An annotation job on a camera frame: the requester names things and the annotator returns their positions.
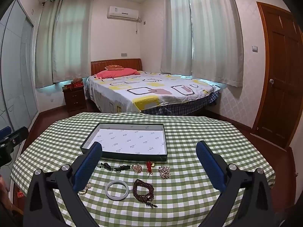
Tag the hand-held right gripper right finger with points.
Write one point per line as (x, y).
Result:
(208, 163)

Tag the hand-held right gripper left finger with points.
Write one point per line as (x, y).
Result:
(88, 160)

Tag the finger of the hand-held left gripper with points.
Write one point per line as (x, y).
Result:
(4, 131)
(20, 134)

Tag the white jade bangle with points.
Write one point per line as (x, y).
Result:
(107, 190)

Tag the dark green shallow box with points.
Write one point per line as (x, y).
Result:
(132, 139)

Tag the red knot charm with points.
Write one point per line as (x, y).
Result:
(149, 166)

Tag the green checked tablecloth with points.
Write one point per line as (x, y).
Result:
(189, 127)

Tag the glass sliding wardrobe door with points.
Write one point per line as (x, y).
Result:
(16, 75)

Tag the dark wooden nightstand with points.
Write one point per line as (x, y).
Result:
(74, 99)

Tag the blue plaid bed skirt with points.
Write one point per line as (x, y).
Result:
(180, 106)

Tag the red box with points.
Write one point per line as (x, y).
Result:
(77, 84)

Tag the brown soft toy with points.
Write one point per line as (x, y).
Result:
(76, 80)

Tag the white curtain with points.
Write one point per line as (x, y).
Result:
(176, 28)
(45, 47)
(73, 40)
(215, 33)

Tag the pink blanket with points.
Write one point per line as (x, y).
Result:
(118, 72)

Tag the patterned white bed sheet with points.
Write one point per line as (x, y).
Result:
(146, 87)

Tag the red cushion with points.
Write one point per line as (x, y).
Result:
(114, 67)

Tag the wooden headboard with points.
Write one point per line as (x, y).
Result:
(118, 62)

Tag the brown wooden door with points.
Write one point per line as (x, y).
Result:
(279, 75)

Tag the white air conditioner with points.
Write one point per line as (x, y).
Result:
(122, 13)

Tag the light switch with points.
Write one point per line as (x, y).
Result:
(254, 48)

